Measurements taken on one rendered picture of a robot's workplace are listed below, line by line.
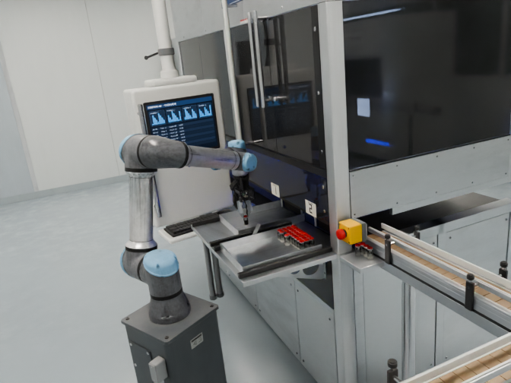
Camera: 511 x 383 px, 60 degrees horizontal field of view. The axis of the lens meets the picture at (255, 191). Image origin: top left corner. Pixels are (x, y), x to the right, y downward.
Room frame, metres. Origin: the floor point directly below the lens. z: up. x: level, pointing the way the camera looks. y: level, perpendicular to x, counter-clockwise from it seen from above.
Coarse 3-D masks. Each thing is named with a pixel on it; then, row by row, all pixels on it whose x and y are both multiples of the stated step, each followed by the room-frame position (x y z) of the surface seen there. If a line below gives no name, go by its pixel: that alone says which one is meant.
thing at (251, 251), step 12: (240, 240) 1.75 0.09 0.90; (252, 240) 1.77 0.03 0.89; (264, 240) 1.77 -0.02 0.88; (276, 240) 1.76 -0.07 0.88; (228, 252) 1.61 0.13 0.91; (240, 252) 1.67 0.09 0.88; (252, 252) 1.66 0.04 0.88; (264, 252) 1.65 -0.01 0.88; (276, 252) 1.64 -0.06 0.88; (288, 252) 1.62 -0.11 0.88; (300, 252) 1.56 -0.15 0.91; (240, 264) 1.49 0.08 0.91; (252, 264) 1.49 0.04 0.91; (264, 264) 1.51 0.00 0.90
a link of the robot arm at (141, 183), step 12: (120, 144) 1.58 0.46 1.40; (132, 144) 1.52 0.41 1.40; (120, 156) 1.57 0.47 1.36; (132, 156) 1.51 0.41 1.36; (132, 168) 1.52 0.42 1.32; (144, 168) 1.52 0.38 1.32; (132, 180) 1.53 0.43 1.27; (144, 180) 1.53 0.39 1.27; (132, 192) 1.52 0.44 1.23; (144, 192) 1.52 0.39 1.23; (132, 204) 1.52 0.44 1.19; (144, 204) 1.51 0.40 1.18; (132, 216) 1.51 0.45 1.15; (144, 216) 1.51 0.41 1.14; (132, 228) 1.50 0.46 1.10; (144, 228) 1.50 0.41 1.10; (132, 240) 1.50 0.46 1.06; (144, 240) 1.50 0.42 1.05; (132, 252) 1.47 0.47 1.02; (144, 252) 1.47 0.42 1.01; (120, 264) 1.51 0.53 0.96; (132, 264) 1.46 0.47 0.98; (132, 276) 1.47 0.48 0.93
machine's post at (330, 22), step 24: (336, 0) 1.57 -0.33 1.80; (336, 24) 1.57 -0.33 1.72; (336, 48) 1.57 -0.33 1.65; (336, 72) 1.56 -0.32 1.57; (336, 96) 1.56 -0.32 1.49; (336, 120) 1.56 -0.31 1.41; (336, 144) 1.56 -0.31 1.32; (336, 168) 1.56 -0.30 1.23; (336, 192) 1.56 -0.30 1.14; (336, 216) 1.56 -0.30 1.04; (336, 240) 1.57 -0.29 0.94; (336, 264) 1.57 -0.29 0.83; (336, 288) 1.58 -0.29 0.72; (336, 312) 1.59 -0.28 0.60; (336, 336) 1.60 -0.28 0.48
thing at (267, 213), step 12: (264, 204) 2.16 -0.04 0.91; (276, 204) 2.19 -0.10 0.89; (228, 216) 2.09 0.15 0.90; (240, 216) 2.11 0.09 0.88; (252, 216) 2.09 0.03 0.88; (264, 216) 2.07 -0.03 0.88; (276, 216) 2.05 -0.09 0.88; (288, 216) 2.04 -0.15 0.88; (300, 216) 1.95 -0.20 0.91; (228, 228) 1.96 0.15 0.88; (240, 228) 1.94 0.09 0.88; (252, 228) 1.86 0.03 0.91
